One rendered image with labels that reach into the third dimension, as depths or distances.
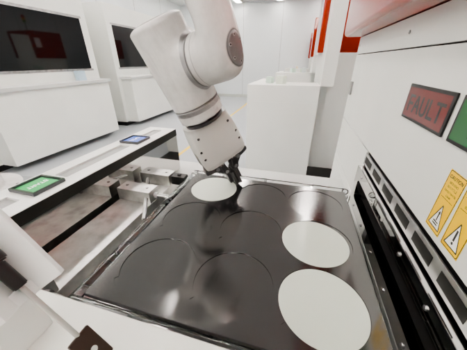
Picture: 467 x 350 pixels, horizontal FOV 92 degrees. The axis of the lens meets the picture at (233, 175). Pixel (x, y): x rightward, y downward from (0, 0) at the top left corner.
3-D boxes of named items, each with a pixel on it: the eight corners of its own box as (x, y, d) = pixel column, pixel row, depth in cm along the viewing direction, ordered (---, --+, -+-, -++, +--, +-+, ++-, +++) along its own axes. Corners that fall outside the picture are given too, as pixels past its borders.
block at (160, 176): (176, 180, 58) (175, 169, 57) (169, 186, 55) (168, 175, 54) (149, 176, 60) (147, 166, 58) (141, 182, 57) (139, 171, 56)
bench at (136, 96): (181, 110, 595) (171, 18, 504) (138, 126, 440) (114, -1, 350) (146, 107, 621) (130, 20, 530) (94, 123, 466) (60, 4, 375)
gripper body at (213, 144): (215, 95, 46) (235, 139, 52) (171, 121, 44) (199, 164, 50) (232, 100, 40) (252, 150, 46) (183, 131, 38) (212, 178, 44)
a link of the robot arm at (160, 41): (228, 85, 40) (190, 94, 45) (192, -3, 32) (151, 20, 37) (206, 109, 35) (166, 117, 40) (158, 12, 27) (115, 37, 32)
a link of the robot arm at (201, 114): (207, 86, 45) (213, 100, 46) (169, 109, 43) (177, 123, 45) (226, 91, 38) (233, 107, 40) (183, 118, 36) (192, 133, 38)
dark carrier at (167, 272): (343, 194, 49) (344, 192, 49) (403, 396, 20) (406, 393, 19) (198, 175, 57) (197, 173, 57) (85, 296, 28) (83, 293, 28)
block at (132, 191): (159, 196, 51) (157, 184, 50) (151, 204, 48) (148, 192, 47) (129, 191, 53) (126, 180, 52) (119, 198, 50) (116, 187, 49)
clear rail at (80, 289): (199, 173, 59) (199, 169, 58) (73, 311, 27) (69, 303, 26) (194, 173, 59) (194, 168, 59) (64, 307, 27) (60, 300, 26)
